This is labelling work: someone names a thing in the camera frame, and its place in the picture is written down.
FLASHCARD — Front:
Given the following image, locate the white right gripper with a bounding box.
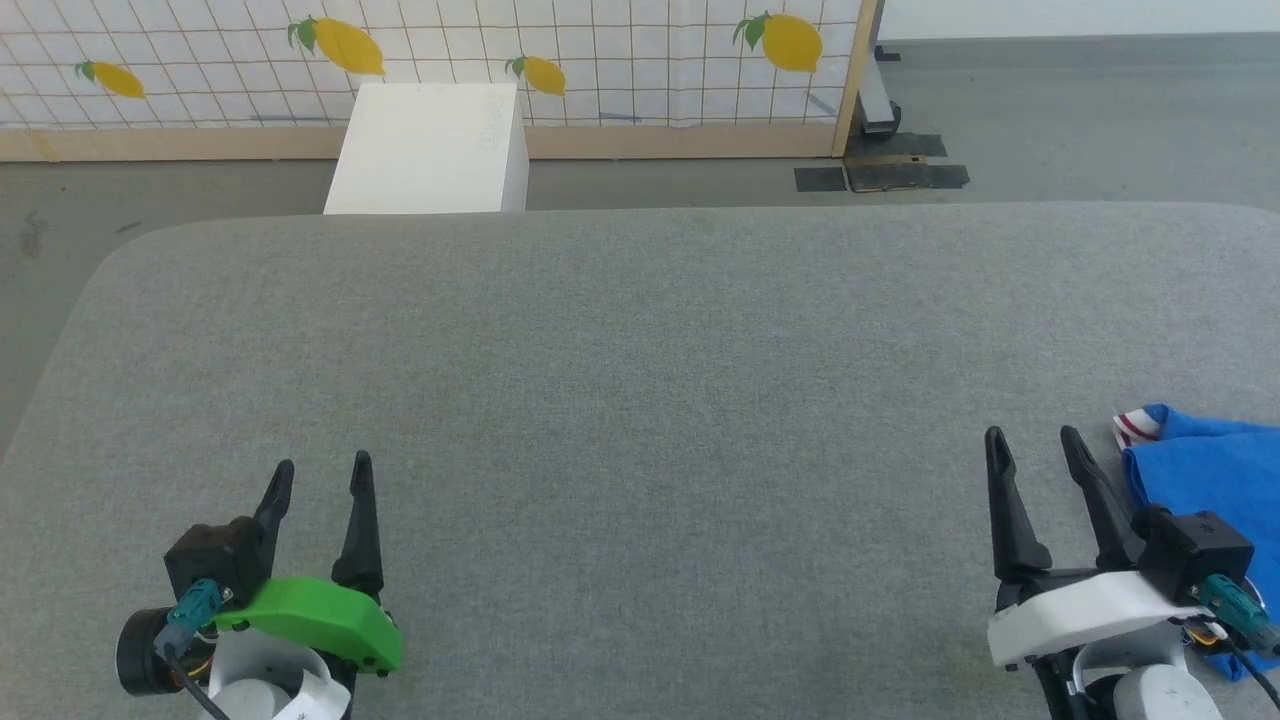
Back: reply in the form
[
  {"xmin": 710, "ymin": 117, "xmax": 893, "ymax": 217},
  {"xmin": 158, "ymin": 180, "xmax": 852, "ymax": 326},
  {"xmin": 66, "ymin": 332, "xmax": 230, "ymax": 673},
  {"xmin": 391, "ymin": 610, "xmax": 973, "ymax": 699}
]
[{"xmin": 984, "ymin": 425, "xmax": 1217, "ymax": 670}]

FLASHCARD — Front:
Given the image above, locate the white rectangular box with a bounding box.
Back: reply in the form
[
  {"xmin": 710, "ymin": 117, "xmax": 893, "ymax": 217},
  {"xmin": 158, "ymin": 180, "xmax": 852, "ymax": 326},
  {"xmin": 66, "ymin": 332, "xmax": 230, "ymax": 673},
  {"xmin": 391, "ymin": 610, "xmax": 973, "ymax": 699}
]
[{"xmin": 322, "ymin": 82, "xmax": 531, "ymax": 216}]

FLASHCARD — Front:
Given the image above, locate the lemon print partition screen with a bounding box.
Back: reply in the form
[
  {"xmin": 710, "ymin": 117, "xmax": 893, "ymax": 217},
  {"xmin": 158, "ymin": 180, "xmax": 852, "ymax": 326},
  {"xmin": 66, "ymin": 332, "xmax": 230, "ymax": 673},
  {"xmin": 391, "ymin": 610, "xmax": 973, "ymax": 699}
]
[{"xmin": 0, "ymin": 0, "xmax": 882, "ymax": 164}]

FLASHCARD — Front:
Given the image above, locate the grey fabric sofa seat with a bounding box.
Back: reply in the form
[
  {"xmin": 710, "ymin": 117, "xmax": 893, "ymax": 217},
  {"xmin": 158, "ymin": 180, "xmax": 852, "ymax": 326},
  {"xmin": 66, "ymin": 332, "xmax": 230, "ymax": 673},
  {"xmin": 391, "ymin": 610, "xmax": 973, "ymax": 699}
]
[{"xmin": 0, "ymin": 202, "xmax": 1280, "ymax": 720}]

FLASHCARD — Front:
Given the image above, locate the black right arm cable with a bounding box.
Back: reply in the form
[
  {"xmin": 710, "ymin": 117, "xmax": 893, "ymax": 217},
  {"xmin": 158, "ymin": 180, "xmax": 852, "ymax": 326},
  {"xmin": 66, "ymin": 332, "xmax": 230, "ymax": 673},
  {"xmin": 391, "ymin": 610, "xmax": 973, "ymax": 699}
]
[{"xmin": 1197, "ymin": 574, "xmax": 1280, "ymax": 706}]

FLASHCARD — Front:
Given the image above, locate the grey metal partition foot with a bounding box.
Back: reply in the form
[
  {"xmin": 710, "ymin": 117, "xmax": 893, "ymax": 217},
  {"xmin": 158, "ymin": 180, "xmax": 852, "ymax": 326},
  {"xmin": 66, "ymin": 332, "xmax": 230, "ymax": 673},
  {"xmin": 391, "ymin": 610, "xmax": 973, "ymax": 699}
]
[{"xmin": 859, "ymin": 45, "xmax": 904, "ymax": 137}]

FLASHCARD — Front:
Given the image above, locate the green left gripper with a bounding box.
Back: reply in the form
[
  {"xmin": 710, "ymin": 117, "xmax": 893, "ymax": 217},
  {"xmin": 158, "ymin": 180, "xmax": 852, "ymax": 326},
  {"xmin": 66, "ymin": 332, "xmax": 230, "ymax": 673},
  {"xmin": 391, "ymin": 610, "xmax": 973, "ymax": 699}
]
[{"xmin": 115, "ymin": 451, "xmax": 405, "ymax": 698}]

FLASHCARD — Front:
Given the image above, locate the blue white basketball jersey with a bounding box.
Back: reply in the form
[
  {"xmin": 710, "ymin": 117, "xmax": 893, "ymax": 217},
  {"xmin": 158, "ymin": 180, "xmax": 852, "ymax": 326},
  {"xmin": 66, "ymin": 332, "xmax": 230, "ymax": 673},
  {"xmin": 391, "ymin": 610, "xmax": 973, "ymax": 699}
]
[{"xmin": 1112, "ymin": 403, "xmax": 1280, "ymax": 683}]

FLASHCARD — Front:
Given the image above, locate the large black floor patch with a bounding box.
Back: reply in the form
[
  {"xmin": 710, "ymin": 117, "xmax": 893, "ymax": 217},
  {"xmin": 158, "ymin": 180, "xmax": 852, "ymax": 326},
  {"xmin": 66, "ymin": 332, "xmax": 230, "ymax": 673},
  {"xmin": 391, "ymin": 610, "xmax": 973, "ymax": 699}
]
[{"xmin": 844, "ymin": 132, "xmax": 971, "ymax": 194}]

